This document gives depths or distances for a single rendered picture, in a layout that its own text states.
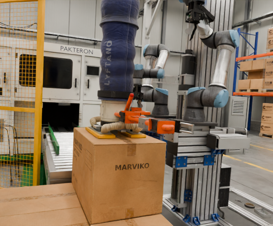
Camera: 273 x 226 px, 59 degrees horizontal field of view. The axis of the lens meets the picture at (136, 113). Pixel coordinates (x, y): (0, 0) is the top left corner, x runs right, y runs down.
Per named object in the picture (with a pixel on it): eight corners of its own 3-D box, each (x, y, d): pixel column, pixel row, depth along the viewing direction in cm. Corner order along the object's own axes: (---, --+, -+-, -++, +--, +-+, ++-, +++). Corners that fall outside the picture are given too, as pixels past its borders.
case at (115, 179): (71, 182, 174) (73, 127, 171) (123, 178, 190) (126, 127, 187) (90, 224, 119) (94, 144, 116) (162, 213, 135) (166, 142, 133)
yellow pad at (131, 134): (112, 129, 170) (112, 122, 169) (125, 129, 174) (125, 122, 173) (130, 138, 139) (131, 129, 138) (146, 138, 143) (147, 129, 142)
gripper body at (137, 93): (134, 100, 181) (135, 84, 180) (129, 99, 189) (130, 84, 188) (143, 100, 184) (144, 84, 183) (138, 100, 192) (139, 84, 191)
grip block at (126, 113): (118, 121, 131) (118, 110, 130) (134, 121, 135) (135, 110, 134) (123, 123, 123) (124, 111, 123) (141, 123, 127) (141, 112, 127)
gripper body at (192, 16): (184, 23, 134) (186, 1, 134) (197, 26, 138) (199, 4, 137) (192, 19, 127) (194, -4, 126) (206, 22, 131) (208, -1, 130)
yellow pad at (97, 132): (85, 129, 162) (85, 122, 162) (99, 129, 166) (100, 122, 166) (98, 139, 131) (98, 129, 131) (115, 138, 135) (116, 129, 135)
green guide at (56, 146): (43, 130, 391) (43, 125, 391) (50, 130, 395) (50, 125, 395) (48, 154, 244) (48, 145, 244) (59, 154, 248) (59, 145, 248)
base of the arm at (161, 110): (163, 114, 223) (164, 103, 223) (172, 115, 209) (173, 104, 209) (148, 113, 217) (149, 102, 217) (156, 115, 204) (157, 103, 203)
